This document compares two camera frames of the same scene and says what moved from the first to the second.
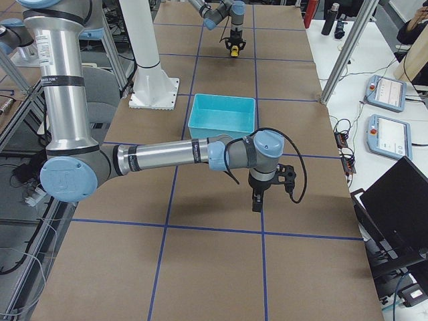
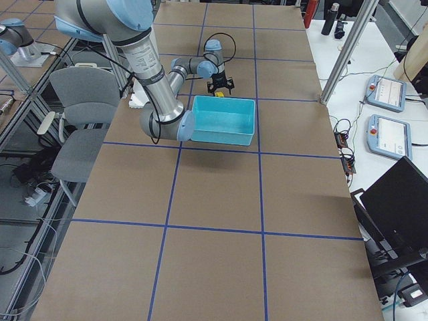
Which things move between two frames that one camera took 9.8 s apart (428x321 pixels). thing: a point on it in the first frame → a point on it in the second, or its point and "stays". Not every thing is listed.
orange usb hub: (341, 139) stays
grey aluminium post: (366, 12) stays
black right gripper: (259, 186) → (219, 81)
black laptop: (393, 217) stays
